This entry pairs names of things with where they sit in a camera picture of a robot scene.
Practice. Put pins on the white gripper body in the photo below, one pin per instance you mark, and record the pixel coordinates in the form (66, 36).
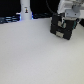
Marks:
(71, 9)

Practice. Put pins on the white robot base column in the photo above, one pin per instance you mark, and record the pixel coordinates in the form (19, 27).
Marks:
(26, 13)

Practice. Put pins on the black keyboard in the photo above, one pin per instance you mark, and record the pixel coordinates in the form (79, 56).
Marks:
(10, 19)

